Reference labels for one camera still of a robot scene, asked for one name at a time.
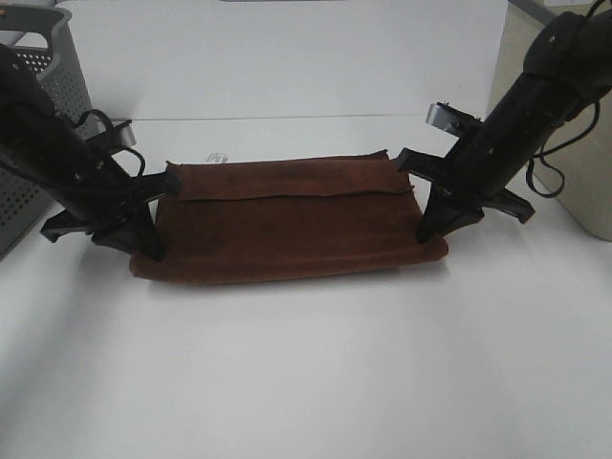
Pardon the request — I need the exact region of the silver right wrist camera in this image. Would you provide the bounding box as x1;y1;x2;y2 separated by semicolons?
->
426;102;482;138

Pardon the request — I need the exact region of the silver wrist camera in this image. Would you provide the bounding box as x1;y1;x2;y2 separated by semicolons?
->
87;120;137;150
426;102;482;138

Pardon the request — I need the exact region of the brown towel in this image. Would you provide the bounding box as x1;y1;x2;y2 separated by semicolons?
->
129;151;448;284

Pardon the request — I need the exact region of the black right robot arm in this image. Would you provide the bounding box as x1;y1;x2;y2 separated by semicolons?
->
395;2;611;243

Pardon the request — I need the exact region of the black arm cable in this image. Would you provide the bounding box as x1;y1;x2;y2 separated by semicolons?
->
523;93;603;200
71;108;147;178

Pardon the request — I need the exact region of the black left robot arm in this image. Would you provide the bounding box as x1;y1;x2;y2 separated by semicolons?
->
1;47;181;261

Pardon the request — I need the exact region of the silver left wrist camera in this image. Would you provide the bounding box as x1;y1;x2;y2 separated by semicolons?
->
87;120;137;150

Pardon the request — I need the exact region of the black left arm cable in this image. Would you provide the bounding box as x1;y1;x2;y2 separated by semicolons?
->
71;108;147;178

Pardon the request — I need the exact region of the grey perforated plastic basket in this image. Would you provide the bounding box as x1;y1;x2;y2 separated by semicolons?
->
1;4;98;251

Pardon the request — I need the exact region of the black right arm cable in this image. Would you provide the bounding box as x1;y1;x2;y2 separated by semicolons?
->
523;93;603;200

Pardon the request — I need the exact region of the beige plastic bin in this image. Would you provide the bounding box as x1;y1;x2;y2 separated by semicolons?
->
486;0;612;242

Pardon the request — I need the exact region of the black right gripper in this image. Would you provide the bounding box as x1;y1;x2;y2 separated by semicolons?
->
396;121;534;244

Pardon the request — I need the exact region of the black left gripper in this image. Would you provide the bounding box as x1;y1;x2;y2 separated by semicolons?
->
40;157;182;261

